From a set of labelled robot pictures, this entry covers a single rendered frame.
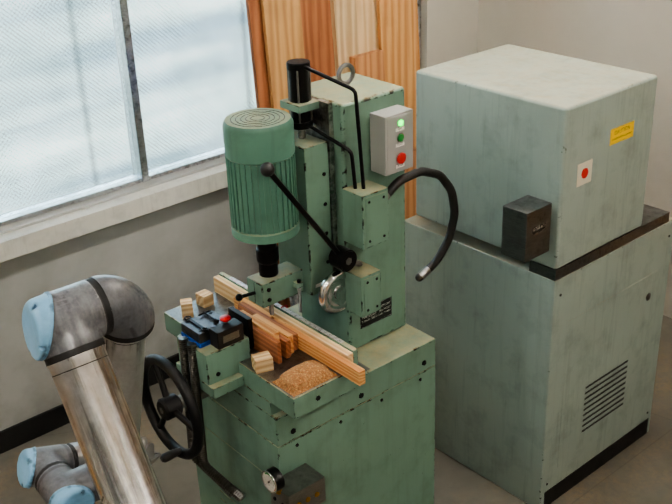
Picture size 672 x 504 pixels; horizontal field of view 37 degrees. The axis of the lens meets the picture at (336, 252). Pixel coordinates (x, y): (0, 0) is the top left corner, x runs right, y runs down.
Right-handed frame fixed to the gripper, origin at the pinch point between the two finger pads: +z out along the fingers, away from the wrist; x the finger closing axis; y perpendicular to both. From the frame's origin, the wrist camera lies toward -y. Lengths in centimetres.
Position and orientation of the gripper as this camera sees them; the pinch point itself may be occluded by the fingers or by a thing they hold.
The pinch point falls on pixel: (155, 457)
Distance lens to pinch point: 265.9
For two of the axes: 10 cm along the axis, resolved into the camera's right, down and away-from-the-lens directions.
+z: 7.3, 0.2, 6.9
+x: -6.5, -3.1, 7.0
